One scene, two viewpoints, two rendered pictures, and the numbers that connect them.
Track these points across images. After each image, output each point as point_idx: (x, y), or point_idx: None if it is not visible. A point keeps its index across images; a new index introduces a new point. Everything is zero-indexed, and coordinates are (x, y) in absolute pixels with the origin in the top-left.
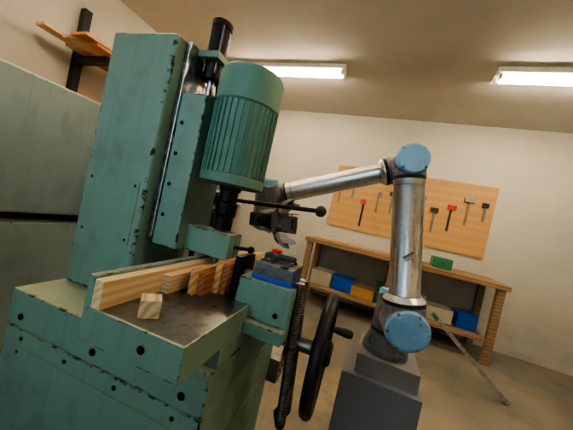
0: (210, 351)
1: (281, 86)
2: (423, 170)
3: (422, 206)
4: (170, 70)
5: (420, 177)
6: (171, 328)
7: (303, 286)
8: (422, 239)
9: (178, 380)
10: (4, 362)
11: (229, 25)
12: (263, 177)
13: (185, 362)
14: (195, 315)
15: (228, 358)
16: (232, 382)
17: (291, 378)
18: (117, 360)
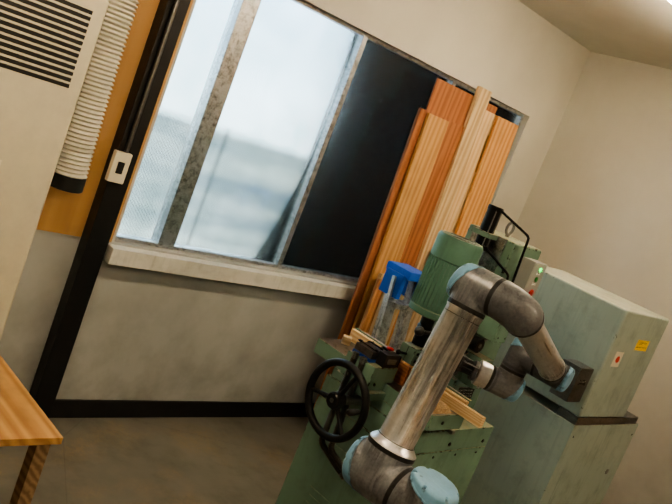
0: (328, 357)
1: (446, 239)
2: (446, 290)
3: (432, 332)
4: None
5: (447, 300)
6: (332, 341)
7: (353, 351)
8: (415, 369)
9: (314, 349)
10: None
11: (489, 206)
12: (426, 304)
13: (317, 344)
14: (344, 349)
15: (339, 382)
16: (340, 409)
17: (331, 409)
18: None
